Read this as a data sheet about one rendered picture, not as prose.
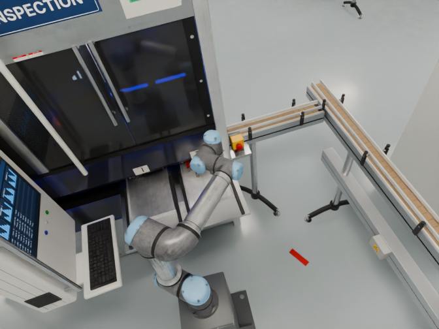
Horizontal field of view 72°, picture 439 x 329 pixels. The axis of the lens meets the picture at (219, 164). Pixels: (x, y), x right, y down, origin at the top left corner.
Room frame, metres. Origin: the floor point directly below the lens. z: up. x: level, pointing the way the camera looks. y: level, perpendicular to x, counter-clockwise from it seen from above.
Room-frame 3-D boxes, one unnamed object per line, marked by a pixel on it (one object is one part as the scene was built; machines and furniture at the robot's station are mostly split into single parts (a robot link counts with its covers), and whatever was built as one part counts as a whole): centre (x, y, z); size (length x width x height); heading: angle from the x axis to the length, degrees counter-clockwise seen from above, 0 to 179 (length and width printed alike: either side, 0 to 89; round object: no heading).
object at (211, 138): (0.93, 0.01, 1.37); 0.09 x 0.08 x 0.11; 143
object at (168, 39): (1.20, 0.20, 1.51); 0.43 x 0.01 x 0.59; 97
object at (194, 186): (1.09, 0.10, 0.90); 0.34 x 0.26 x 0.04; 6
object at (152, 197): (1.07, 0.44, 0.90); 0.34 x 0.26 x 0.04; 7
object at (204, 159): (0.84, 0.05, 1.36); 0.11 x 0.11 x 0.08; 53
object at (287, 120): (1.43, -0.40, 0.92); 0.69 x 0.15 x 0.16; 97
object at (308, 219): (1.16, -0.85, 0.07); 0.50 x 0.08 x 0.14; 97
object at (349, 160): (1.16, -0.85, 0.46); 0.09 x 0.09 x 0.77; 7
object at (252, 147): (1.41, -0.25, 0.46); 0.09 x 0.09 x 0.77; 7
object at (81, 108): (1.14, 0.65, 1.51); 0.47 x 0.01 x 0.59; 97
